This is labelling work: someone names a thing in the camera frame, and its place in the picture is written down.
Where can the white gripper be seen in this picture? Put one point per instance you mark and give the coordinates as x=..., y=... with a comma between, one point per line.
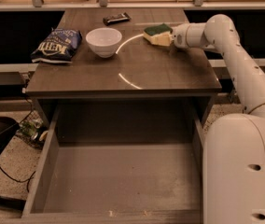
x=179, y=36

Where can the green and yellow sponge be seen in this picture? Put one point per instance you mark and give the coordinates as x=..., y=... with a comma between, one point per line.
x=155, y=30

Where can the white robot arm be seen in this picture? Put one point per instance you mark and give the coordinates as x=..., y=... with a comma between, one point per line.
x=233, y=162

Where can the grey wooden drawer cabinet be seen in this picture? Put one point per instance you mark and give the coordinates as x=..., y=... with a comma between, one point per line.
x=141, y=94

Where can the open grey top drawer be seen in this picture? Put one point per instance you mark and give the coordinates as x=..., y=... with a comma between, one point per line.
x=116, y=164

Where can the dark snack bar wrapper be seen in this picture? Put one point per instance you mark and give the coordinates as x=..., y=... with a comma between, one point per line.
x=114, y=19

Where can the white ceramic bowl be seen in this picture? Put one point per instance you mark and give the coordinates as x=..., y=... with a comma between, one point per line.
x=104, y=42

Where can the blue kettle chips bag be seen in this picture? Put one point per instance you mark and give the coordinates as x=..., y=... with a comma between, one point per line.
x=60, y=46

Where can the green cans in basket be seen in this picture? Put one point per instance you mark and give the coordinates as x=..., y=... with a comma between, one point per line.
x=34, y=130

